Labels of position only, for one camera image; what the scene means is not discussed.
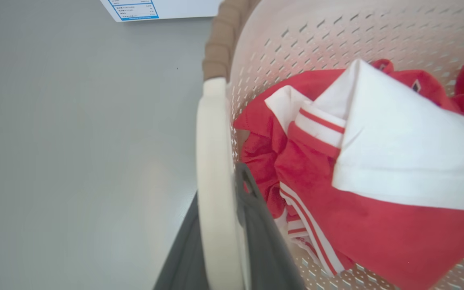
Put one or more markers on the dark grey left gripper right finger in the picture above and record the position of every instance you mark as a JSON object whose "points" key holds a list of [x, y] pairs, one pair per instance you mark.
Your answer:
{"points": [[262, 241]]}

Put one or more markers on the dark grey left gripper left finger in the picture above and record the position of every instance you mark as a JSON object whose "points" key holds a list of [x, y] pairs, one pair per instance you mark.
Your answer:
{"points": [[181, 257]]}

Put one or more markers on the white perforated plastic laundry basket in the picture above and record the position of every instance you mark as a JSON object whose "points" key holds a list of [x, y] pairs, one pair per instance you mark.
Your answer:
{"points": [[216, 181]]}

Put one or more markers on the red and white garment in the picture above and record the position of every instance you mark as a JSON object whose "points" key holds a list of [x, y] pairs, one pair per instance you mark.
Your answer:
{"points": [[377, 181]]}

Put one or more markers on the white washing machine with label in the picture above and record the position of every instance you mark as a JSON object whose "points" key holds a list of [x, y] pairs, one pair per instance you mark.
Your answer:
{"points": [[163, 9]]}

